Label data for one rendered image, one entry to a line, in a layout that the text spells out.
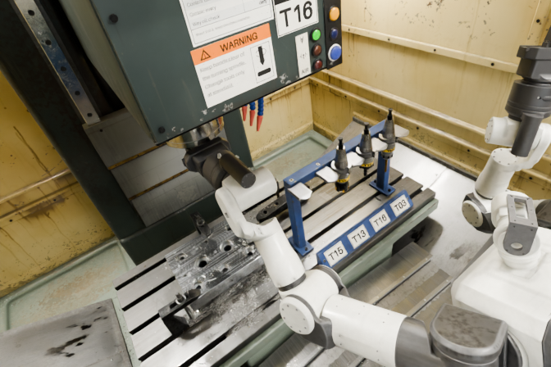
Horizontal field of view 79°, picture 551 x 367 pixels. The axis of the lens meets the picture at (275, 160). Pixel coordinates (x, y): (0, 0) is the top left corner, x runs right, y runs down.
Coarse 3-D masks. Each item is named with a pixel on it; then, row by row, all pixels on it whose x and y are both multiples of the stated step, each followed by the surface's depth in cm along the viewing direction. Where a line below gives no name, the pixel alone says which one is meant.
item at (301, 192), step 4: (296, 184) 103; (300, 184) 103; (288, 188) 102; (292, 188) 102; (296, 188) 102; (300, 188) 101; (304, 188) 101; (308, 188) 101; (292, 192) 101; (296, 192) 101; (300, 192) 100; (304, 192) 100; (308, 192) 100; (312, 192) 100; (296, 196) 99; (300, 196) 99; (304, 196) 99; (308, 196) 99; (300, 200) 98; (304, 200) 98
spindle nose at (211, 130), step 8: (216, 120) 79; (200, 128) 76; (208, 128) 77; (216, 128) 80; (184, 136) 76; (192, 136) 76; (200, 136) 77; (208, 136) 78; (168, 144) 80; (176, 144) 78; (184, 144) 78; (192, 144) 78; (200, 144) 78
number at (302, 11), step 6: (300, 0) 61; (306, 0) 62; (312, 0) 63; (294, 6) 61; (300, 6) 62; (306, 6) 62; (312, 6) 63; (294, 12) 62; (300, 12) 62; (306, 12) 63; (312, 12) 64; (294, 18) 62; (300, 18) 63; (306, 18) 64; (312, 18) 65; (294, 24) 63; (300, 24) 64
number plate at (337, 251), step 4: (336, 244) 115; (340, 244) 115; (332, 248) 114; (336, 248) 115; (340, 248) 115; (344, 248) 116; (324, 252) 113; (328, 252) 113; (332, 252) 114; (336, 252) 114; (340, 252) 115; (344, 252) 115; (328, 256) 113; (332, 256) 114; (336, 256) 114; (340, 256) 115; (328, 260) 113; (332, 260) 113; (336, 260) 114; (332, 264) 113
